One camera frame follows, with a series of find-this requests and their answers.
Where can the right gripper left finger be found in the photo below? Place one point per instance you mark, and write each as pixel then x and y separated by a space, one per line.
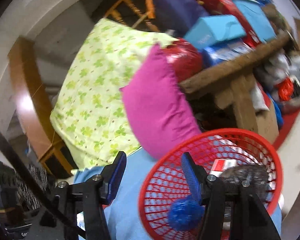
pixel 89 198

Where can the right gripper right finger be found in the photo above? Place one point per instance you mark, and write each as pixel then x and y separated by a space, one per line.
pixel 249 217

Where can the blue plastic bag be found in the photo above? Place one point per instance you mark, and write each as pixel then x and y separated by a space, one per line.
pixel 185 214

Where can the black plastic bag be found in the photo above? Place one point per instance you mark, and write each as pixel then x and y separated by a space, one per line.
pixel 255 175

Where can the red plastic mesh basket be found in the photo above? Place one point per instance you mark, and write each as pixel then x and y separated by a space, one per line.
pixel 215 151

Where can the red white carton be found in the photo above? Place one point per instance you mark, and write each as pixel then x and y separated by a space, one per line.
pixel 220 165

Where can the blue bed sheet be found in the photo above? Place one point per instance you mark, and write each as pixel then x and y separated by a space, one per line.
pixel 122 215

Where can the green clover patterned quilt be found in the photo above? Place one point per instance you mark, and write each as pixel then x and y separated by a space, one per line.
pixel 89 114

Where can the brown cardboard box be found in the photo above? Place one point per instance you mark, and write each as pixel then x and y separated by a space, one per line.
pixel 267 124

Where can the magenta pillow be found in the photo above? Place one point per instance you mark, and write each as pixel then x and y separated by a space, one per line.
pixel 157 111

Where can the red floor mat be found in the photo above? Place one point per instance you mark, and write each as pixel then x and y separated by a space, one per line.
pixel 288 122

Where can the wooden headboard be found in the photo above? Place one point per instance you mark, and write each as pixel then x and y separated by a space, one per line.
pixel 34 108

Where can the wooden table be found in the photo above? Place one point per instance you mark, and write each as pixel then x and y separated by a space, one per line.
pixel 230 82

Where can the small red bag in bowl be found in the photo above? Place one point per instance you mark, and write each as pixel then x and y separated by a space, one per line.
pixel 285 89

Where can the metal bowl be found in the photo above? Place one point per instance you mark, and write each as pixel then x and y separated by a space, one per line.
pixel 293 104

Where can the blue white tissue pack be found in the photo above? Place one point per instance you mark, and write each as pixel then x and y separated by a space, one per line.
pixel 224 51

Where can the shiny red wrapped bundle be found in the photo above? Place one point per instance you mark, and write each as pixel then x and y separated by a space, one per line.
pixel 185 60

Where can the light blue cardboard box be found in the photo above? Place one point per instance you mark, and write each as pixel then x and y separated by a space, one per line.
pixel 211 30

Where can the red box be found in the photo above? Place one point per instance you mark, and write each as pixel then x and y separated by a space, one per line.
pixel 227 7

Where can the navy blue cushion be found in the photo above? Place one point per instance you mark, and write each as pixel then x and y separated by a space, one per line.
pixel 177 15

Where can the wooden chair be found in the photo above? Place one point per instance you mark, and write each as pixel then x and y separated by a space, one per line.
pixel 132 13

